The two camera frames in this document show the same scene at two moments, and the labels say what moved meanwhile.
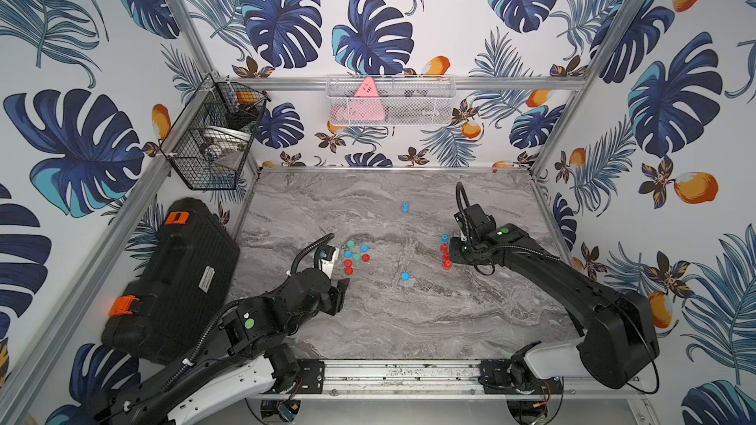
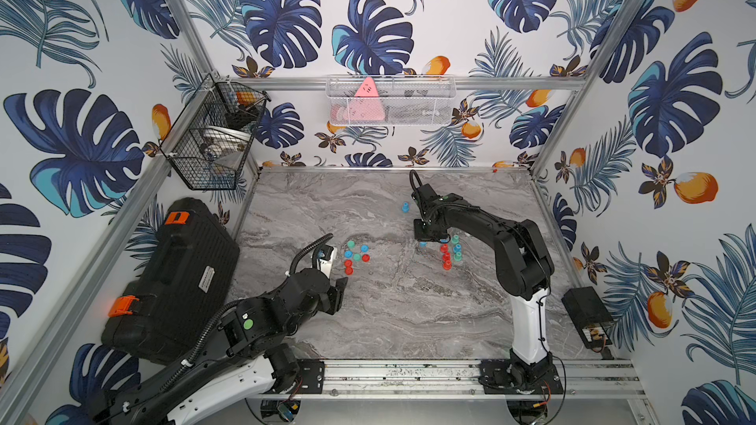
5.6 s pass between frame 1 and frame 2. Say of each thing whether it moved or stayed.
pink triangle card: stayed
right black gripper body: moved
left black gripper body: stayed
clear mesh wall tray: stayed
